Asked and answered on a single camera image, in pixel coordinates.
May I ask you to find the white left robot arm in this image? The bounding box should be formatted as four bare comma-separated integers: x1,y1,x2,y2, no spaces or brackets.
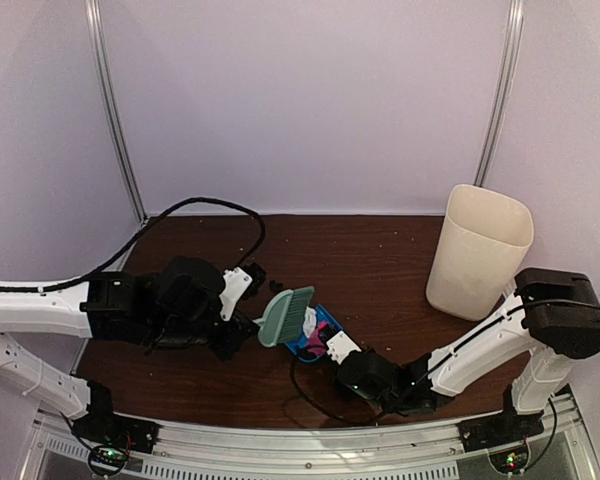
0,257,266,444

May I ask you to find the green hand brush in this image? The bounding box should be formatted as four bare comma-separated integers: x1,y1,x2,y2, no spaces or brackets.
254,286,315,348

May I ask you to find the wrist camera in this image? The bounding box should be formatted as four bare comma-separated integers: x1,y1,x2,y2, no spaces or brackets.
219,263,267,322
326,331,361,365

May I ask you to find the right circuit board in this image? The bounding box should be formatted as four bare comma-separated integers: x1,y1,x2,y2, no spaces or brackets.
489,449,530,475

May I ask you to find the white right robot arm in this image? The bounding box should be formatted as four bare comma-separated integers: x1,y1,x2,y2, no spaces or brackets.
326,267,600,442

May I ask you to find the circuit board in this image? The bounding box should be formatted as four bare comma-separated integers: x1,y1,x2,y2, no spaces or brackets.
87,445,128,476
489,449,530,475

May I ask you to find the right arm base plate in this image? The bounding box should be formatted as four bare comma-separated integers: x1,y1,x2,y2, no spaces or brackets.
457,411,544,452

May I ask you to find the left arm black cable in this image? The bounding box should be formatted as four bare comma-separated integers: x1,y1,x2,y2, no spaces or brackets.
0,197,267,301

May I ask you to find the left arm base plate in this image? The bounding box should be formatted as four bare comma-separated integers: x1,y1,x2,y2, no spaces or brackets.
72,414,159,454

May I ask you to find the aluminium frame post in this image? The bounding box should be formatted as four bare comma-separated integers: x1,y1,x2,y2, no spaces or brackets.
85,0,147,224
473,0,524,188

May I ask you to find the pink paper scrap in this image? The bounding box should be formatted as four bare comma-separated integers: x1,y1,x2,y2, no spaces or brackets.
305,322,328,357

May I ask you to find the aluminium front rail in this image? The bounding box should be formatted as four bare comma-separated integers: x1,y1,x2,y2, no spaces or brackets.
19,384,600,480

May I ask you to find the left circuit board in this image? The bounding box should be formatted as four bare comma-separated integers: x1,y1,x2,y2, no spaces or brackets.
87,445,128,476

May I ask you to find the white paper scrap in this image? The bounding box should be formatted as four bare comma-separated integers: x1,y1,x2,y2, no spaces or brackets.
302,307,318,338

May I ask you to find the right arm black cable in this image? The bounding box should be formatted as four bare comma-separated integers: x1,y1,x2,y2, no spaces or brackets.
288,298,600,425

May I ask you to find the right aluminium frame post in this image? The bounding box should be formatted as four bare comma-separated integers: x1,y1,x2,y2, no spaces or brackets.
473,0,524,188

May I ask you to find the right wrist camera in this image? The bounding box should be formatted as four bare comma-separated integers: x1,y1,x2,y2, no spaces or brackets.
326,331,361,365

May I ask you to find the beige plastic waste bin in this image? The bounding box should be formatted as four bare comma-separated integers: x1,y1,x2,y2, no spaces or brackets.
425,184,534,321

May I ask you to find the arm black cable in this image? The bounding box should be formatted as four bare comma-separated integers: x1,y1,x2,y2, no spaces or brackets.
0,197,267,301
288,298,600,425

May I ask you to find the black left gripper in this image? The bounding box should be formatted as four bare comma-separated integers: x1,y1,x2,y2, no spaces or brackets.
148,306,259,362

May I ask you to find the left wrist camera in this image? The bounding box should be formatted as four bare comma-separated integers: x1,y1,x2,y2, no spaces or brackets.
219,263,267,322

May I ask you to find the blue plastic dustpan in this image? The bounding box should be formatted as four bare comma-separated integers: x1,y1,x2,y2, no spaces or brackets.
285,305,342,364

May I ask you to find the left aluminium frame post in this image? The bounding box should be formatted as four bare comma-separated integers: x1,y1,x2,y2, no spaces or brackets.
85,0,147,224

